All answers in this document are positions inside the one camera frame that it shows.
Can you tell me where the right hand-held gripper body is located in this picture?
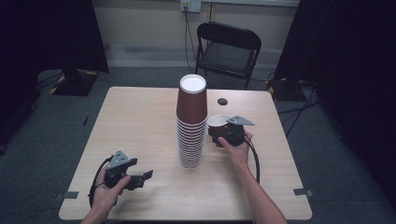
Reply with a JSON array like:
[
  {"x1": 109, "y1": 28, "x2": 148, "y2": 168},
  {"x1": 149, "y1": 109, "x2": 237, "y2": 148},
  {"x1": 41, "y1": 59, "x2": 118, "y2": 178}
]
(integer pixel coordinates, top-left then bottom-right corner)
[{"x1": 214, "y1": 115, "x2": 256, "y2": 147}]

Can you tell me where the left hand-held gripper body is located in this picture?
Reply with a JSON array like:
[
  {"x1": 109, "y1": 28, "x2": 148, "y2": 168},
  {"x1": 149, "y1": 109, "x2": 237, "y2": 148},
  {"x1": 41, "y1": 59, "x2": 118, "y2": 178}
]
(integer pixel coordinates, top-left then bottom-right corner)
[{"x1": 104, "y1": 149, "x2": 134, "y2": 191}]

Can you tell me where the single brown white-lined paper cup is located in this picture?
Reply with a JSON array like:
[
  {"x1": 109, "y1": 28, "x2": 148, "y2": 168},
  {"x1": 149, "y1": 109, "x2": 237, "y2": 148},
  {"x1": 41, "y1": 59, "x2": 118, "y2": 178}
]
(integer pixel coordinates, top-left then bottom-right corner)
[{"x1": 206, "y1": 114, "x2": 232, "y2": 149}]

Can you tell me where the stack of brown paper cups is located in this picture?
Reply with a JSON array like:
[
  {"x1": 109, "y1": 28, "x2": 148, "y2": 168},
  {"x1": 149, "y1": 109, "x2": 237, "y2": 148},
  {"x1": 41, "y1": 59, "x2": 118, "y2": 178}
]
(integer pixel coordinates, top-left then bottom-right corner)
[{"x1": 176, "y1": 74, "x2": 208, "y2": 170}]

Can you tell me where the person's right hand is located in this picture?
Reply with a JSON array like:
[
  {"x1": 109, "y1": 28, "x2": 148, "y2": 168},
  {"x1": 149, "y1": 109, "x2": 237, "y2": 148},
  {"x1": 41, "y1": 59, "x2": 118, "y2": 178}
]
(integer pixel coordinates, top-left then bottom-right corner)
[{"x1": 217, "y1": 130, "x2": 254, "y2": 171}]

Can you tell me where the person's left hand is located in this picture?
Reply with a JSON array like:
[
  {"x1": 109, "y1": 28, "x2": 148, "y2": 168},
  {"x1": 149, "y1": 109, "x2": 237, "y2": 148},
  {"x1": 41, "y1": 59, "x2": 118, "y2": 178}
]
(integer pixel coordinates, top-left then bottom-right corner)
[{"x1": 91, "y1": 172, "x2": 133, "y2": 217}]

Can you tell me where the grey tape strip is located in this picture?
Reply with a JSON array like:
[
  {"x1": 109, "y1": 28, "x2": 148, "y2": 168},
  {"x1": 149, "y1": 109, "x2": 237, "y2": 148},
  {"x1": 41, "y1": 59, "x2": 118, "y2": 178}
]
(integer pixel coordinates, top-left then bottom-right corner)
[
  {"x1": 292, "y1": 188, "x2": 315, "y2": 198},
  {"x1": 53, "y1": 190, "x2": 79, "y2": 202}
]

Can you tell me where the black folding chair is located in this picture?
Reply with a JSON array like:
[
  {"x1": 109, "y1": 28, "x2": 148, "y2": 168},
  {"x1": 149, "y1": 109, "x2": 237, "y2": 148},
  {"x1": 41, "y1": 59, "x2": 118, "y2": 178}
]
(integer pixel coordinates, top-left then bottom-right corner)
[{"x1": 194, "y1": 21, "x2": 262, "y2": 91}]

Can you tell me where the black stand base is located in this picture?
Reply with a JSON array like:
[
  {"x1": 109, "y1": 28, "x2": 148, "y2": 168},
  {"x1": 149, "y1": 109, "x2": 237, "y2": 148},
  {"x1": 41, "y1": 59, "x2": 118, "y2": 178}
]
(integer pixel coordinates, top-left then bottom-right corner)
[{"x1": 49, "y1": 67, "x2": 100, "y2": 97}]

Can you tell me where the dark curtain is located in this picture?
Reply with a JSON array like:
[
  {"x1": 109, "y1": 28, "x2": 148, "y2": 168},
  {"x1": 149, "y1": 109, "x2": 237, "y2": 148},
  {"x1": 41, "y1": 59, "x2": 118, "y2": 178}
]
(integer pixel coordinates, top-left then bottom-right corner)
[
  {"x1": 0, "y1": 0, "x2": 110, "y2": 147},
  {"x1": 273, "y1": 0, "x2": 396, "y2": 213}
]

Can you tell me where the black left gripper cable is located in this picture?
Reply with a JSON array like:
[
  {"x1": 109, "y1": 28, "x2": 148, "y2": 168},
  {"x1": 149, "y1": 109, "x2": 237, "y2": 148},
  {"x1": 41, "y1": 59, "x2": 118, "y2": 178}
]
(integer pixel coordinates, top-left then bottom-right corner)
[{"x1": 88, "y1": 155, "x2": 115, "y2": 208}]

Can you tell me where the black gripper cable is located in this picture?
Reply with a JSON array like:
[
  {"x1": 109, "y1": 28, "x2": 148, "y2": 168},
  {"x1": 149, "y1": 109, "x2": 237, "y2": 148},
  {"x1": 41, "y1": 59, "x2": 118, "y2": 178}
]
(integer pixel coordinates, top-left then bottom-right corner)
[
  {"x1": 88, "y1": 155, "x2": 115, "y2": 208},
  {"x1": 244, "y1": 138, "x2": 262, "y2": 185}
]

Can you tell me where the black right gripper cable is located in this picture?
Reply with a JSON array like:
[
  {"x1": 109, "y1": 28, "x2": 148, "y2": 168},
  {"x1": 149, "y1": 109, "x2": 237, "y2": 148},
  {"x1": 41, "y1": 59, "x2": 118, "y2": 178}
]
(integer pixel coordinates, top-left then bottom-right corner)
[{"x1": 244, "y1": 138, "x2": 262, "y2": 185}]

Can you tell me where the black wall socket cable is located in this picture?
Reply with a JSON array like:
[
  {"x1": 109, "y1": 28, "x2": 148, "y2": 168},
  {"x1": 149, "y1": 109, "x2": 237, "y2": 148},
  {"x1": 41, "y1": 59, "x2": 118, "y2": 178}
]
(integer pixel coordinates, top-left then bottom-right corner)
[{"x1": 183, "y1": 6, "x2": 201, "y2": 75}]

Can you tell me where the white wall socket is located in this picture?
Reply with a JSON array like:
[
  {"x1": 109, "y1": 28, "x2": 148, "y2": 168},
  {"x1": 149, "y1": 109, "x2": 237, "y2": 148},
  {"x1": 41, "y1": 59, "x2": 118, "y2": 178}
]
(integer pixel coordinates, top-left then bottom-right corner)
[{"x1": 179, "y1": 0, "x2": 203, "y2": 14}]

